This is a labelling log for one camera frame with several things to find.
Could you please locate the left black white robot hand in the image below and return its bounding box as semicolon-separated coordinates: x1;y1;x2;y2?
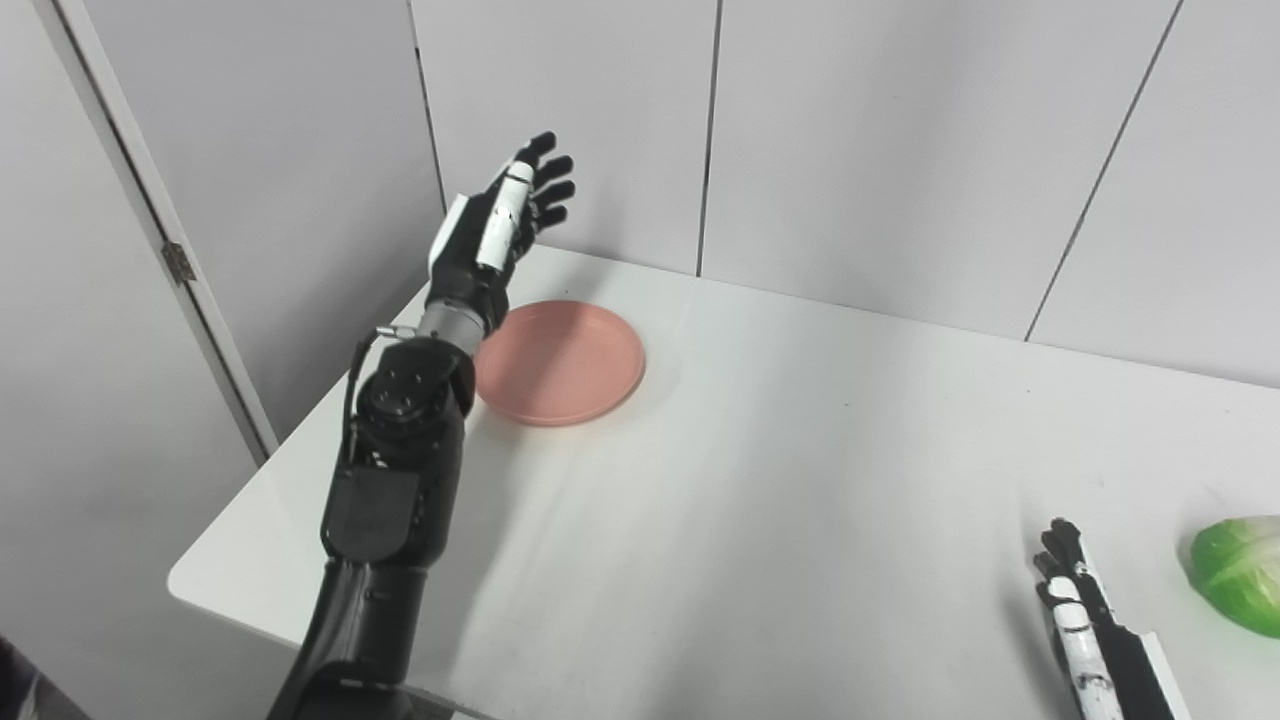
427;131;577;323

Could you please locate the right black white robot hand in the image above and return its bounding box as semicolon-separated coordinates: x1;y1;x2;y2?
1033;518;1191;720

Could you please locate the pink round plate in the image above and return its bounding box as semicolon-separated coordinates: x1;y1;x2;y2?
474;300;647;428

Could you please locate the green white cabbage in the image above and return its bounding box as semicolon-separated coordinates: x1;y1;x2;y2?
1187;515;1280;639

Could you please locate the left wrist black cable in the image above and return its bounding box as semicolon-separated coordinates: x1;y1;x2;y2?
342;325;421;466

